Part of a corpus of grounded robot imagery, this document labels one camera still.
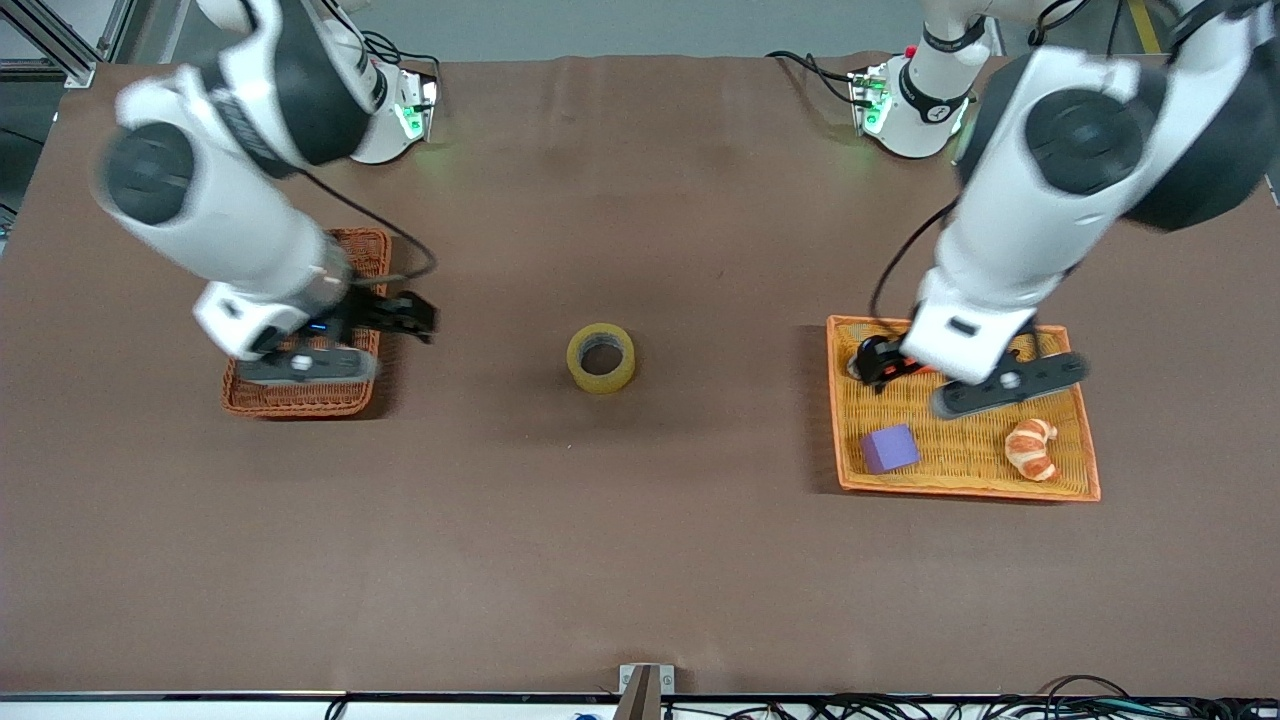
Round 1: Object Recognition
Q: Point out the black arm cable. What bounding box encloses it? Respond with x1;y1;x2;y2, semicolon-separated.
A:
300;170;439;287
869;200;961;321

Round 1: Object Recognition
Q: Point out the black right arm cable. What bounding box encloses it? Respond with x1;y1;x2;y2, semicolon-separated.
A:
300;170;439;287

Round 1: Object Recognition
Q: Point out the grey metal bracket plate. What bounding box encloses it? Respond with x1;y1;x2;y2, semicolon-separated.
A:
619;664;675;697

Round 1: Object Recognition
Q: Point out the black left base cable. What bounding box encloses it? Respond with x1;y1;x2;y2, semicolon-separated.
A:
766;50;866;109

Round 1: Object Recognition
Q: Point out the orange yellow wicker basket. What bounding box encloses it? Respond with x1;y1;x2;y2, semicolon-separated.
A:
826;315;1102;503

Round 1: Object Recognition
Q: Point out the clear yellowish tape roll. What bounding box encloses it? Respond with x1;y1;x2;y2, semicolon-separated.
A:
567;323;637;395

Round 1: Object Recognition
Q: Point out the dark brown wicker basket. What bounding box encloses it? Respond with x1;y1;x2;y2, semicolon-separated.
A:
220;228;392;418

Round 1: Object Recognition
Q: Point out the toy croissant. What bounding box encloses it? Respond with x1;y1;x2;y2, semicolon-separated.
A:
1004;418;1059;483

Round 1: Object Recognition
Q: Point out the black cable bundle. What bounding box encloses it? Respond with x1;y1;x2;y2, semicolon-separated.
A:
665;675;1280;720

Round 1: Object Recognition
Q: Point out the aluminium frame profile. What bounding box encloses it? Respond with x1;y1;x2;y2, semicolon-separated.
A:
0;0;136;89

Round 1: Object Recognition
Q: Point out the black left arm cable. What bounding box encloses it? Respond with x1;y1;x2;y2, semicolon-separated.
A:
869;200;961;321

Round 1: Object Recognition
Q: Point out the brown table cloth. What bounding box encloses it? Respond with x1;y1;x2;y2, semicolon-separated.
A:
0;52;1280;698

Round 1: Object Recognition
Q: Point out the black base cable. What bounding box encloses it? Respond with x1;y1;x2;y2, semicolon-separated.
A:
362;30;441;81
766;50;866;109

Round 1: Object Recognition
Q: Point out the black right base cable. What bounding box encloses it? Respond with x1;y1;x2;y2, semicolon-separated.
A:
362;30;441;81

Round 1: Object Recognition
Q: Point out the purple foam cube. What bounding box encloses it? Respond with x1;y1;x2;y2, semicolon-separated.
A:
860;423;922;476

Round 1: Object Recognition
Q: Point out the dark metal post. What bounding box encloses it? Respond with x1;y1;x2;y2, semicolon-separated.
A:
612;667;663;720

